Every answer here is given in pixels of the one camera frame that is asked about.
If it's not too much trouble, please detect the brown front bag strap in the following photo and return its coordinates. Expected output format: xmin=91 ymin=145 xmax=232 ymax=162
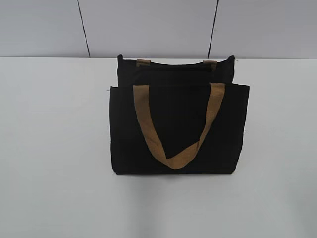
xmin=132 ymin=83 xmax=226 ymax=170

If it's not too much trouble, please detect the black canvas tote bag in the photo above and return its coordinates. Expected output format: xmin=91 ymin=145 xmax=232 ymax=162
xmin=109 ymin=55 xmax=250 ymax=175

